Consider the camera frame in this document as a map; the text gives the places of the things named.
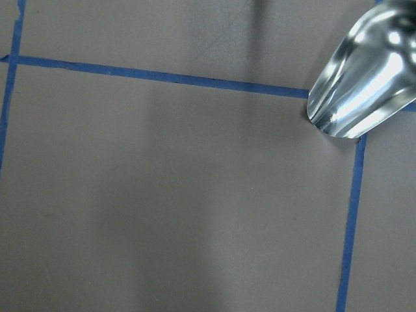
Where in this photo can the metal scoop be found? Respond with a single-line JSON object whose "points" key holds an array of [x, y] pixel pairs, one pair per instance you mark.
{"points": [[370, 76]]}

